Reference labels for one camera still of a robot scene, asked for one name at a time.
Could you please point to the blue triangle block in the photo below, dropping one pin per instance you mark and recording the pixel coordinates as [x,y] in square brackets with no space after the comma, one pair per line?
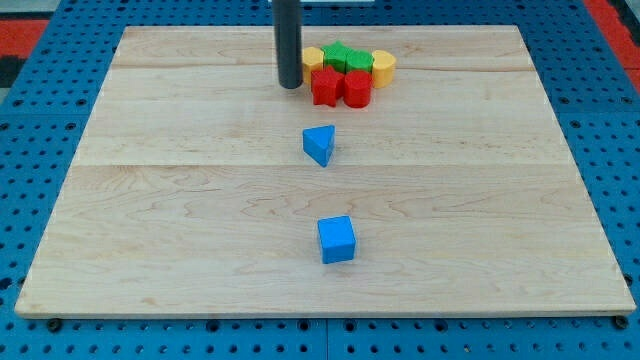
[318,143]

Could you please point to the green circle block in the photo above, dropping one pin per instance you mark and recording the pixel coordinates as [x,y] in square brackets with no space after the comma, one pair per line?
[358,60]

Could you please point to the blue cube block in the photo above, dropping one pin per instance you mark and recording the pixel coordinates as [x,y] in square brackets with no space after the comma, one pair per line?
[337,239]

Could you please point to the red star block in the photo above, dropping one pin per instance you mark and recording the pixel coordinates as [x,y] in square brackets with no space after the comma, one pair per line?
[327,86]

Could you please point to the light wooden board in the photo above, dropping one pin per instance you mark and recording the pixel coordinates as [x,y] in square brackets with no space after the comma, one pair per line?
[190,195]

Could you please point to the red cylinder block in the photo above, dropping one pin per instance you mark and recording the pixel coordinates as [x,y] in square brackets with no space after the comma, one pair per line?
[357,88]

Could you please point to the yellow hexagon block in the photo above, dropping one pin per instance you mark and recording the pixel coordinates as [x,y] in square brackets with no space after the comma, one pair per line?
[312,60]

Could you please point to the green star block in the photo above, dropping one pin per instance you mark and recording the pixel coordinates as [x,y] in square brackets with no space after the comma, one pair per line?
[335,55]

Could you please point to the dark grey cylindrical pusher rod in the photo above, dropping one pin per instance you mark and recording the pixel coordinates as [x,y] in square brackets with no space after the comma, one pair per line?
[287,23]

